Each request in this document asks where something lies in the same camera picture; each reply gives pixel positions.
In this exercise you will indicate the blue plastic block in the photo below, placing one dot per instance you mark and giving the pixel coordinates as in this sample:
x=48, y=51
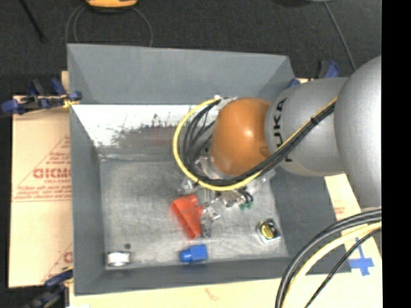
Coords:
x=194, y=253

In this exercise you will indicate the orange-red plastic block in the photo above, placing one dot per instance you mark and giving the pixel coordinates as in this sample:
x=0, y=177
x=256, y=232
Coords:
x=187, y=213

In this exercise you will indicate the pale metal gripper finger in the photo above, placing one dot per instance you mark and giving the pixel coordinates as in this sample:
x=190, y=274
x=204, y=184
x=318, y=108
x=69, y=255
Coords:
x=187, y=186
x=209, y=220

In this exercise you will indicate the silver and yellow tape measure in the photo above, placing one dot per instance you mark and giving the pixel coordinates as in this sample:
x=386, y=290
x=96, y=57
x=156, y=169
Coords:
x=268, y=231

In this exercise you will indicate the grey metal bin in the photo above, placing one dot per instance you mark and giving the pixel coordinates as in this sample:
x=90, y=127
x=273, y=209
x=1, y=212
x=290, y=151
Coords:
x=138, y=204

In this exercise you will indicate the silver and white cylinder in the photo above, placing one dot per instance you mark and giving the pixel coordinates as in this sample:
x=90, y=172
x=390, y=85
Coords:
x=118, y=258

